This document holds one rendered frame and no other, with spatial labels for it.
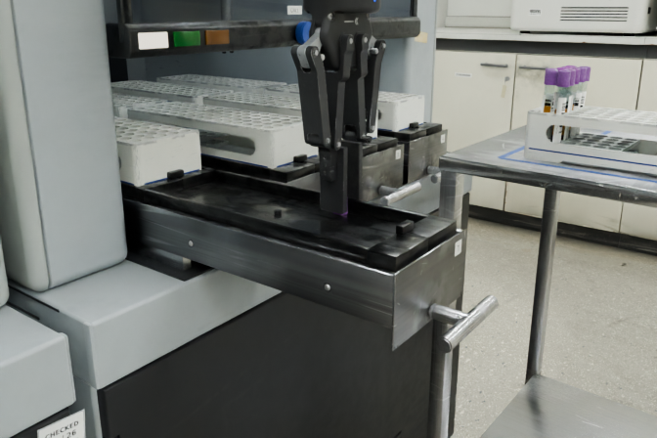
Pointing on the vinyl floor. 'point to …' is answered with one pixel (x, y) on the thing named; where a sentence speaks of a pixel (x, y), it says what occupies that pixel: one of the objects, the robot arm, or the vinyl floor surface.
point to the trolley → (558, 421)
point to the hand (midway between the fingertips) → (341, 176)
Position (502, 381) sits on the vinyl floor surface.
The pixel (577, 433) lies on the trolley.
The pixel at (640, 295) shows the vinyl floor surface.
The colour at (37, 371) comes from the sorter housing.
